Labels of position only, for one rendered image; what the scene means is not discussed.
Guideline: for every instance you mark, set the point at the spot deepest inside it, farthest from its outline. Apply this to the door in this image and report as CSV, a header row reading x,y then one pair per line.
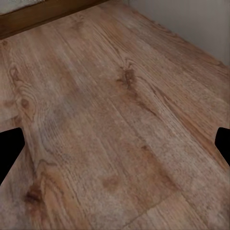
x,y
17,16

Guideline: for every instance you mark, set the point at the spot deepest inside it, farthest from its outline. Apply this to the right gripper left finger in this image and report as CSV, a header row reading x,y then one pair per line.
x,y
11,144

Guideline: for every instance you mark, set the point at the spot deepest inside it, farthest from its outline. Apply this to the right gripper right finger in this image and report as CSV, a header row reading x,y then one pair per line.
x,y
222,142

